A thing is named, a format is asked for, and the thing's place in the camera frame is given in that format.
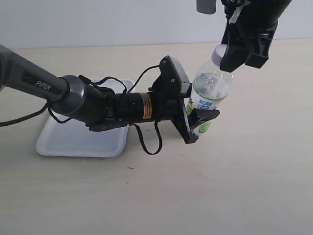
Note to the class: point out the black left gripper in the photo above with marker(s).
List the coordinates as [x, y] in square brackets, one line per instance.
[163, 101]

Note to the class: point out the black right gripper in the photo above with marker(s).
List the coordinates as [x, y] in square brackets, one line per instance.
[258, 18]

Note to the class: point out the white bottle cap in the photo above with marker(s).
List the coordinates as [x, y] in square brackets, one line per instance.
[218, 54]

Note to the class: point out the clear plastic drink bottle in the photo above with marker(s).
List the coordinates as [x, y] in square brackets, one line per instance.
[210, 87]

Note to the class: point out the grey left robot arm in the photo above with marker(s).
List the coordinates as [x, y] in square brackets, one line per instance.
[99, 107]

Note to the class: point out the white rectangular plastic tray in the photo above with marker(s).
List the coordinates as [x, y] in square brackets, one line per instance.
[74, 139]

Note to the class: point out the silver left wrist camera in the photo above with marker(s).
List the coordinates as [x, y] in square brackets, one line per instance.
[173, 78]

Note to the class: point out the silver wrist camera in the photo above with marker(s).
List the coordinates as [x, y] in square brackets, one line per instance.
[173, 78]
[207, 7]

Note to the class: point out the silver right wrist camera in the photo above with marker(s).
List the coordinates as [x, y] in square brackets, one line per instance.
[207, 7]

